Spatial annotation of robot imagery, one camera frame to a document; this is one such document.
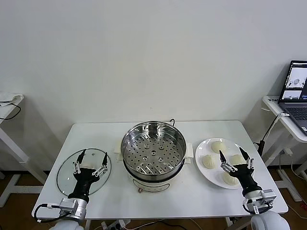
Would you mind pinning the round glass pot lid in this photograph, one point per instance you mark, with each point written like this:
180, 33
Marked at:
64, 175

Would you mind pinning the crumpled white cloth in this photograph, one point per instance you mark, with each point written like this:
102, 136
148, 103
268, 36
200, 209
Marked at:
9, 97

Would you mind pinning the white power strip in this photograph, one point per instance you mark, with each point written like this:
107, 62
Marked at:
115, 224

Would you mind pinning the white wall socket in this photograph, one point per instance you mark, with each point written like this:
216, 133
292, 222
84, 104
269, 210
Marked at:
288, 151

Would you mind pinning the round white plate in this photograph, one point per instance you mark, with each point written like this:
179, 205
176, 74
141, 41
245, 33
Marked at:
204, 172

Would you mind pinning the dark grey open laptop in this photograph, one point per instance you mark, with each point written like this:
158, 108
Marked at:
297, 112

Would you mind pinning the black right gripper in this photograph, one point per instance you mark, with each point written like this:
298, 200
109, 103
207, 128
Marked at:
244, 175

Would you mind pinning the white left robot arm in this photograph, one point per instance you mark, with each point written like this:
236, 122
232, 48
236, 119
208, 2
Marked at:
82, 212

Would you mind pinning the white steamed baozi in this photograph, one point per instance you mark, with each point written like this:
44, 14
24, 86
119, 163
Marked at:
217, 147
229, 180
208, 162
236, 158

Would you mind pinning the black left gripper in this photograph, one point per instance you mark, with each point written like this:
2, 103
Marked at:
84, 177

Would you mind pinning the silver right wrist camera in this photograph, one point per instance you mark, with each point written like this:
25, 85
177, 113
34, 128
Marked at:
269, 195

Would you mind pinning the white side table with cloth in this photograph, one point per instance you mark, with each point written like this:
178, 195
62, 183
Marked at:
6, 111

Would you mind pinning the perforated stainless steel steamer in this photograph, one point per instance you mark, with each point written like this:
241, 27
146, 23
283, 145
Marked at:
168, 153

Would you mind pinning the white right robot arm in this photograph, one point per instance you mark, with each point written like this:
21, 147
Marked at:
266, 220

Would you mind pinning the white side table with laptop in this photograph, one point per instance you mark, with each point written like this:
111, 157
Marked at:
287, 127

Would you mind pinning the small printed label sticker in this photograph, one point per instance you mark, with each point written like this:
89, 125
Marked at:
273, 99

